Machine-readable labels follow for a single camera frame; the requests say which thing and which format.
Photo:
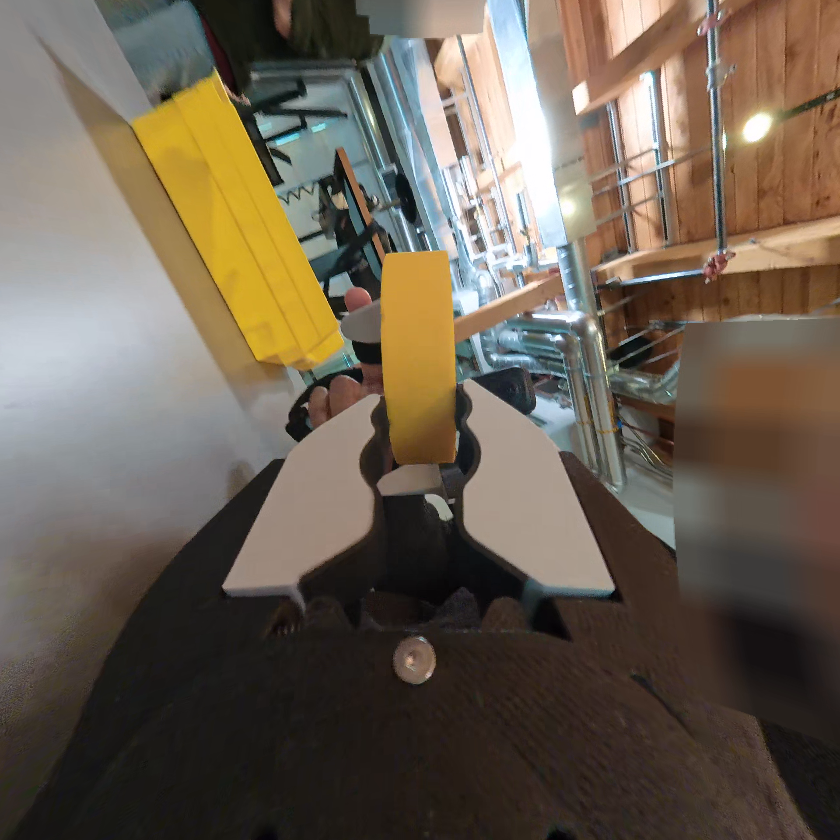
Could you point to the person's right hand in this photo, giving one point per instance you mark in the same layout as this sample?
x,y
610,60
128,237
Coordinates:
x,y
338,400

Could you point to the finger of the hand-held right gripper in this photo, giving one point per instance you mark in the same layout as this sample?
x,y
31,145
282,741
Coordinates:
x,y
364,325
410,480

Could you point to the yellow masking tape roll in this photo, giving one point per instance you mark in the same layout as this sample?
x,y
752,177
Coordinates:
x,y
418,354

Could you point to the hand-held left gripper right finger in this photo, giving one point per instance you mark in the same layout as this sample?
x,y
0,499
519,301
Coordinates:
x,y
531,512

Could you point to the wood-topped black frame table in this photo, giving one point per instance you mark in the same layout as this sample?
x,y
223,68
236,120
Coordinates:
x,y
358,210

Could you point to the yellow storage bin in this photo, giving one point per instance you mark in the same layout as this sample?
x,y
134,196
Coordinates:
x,y
249,249

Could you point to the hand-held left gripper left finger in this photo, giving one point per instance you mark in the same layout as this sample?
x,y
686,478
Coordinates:
x,y
308,518

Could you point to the black round lamp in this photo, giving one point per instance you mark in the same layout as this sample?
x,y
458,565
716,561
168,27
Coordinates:
x,y
407,197

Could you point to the wooden beam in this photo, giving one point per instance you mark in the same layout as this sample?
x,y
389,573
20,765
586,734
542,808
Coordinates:
x,y
508,305

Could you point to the silver ventilation duct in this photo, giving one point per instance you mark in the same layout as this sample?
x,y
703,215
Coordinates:
x,y
584,394

